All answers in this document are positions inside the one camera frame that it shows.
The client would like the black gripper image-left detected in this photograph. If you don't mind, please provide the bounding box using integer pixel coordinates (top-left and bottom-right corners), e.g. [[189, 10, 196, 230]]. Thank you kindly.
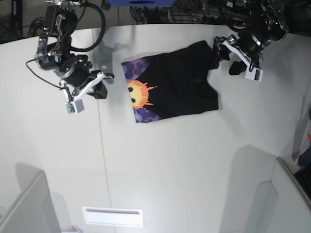
[[54, 54, 115, 100]]

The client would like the white cabinet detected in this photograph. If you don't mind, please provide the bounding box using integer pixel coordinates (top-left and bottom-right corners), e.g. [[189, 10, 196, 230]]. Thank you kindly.
[[0, 171, 62, 233], [244, 158, 311, 233]]

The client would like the black keyboard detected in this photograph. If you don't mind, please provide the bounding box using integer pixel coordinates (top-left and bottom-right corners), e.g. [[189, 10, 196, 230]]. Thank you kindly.
[[295, 166, 311, 198]]

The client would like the blue box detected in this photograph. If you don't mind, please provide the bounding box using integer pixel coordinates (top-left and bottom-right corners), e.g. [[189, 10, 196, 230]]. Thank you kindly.
[[108, 0, 174, 7]]

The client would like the white cabinet left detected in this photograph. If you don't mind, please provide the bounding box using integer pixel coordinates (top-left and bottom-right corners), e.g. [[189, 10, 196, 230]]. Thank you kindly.
[[0, 171, 62, 233]]

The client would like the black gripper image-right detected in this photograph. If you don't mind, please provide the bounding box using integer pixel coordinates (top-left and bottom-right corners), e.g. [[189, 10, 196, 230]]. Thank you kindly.
[[209, 33, 266, 75]]

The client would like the black T-shirt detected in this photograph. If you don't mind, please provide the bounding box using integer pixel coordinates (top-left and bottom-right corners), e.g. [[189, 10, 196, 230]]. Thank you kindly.
[[121, 40, 219, 123]]

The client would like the white cabinet right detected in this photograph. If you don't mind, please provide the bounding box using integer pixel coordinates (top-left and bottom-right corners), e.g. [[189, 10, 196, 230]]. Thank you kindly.
[[244, 158, 311, 233]]

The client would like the teal orange tool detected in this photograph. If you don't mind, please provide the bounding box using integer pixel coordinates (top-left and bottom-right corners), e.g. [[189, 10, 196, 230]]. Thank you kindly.
[[298, 134, 311, 166]]

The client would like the black power strip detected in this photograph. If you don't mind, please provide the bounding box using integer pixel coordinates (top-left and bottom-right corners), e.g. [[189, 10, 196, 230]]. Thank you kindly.
[[200, 16, 247, 27]]

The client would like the white slotted plate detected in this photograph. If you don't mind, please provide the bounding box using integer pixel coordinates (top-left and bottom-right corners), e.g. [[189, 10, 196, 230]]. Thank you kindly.
[[82, 207, 144, 228]]

